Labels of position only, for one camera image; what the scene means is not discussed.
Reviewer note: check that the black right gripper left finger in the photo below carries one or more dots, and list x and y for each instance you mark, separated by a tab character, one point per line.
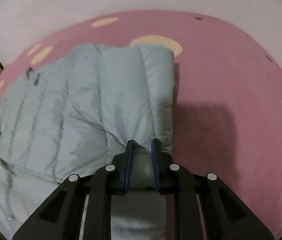
80	207

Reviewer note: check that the light green puffer jacket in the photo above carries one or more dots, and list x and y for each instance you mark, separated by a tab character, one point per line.
74	115

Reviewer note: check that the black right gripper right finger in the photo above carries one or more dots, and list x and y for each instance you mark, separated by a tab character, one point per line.
204	206

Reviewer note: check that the pink polka dot bedsheet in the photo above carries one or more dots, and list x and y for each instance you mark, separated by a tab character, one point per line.
226	107

